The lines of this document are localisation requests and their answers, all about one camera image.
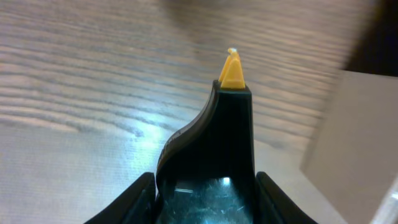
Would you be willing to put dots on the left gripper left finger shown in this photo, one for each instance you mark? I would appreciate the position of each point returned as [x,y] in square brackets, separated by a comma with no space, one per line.
[134,206]

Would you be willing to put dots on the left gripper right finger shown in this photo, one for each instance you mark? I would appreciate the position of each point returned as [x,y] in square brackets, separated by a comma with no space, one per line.
[274,206]

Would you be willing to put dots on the black cone glue bottle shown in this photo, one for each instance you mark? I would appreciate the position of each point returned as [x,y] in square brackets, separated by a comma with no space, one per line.
[205,173]

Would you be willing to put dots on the cardboard box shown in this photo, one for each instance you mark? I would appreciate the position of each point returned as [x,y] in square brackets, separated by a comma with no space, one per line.
[352,159]

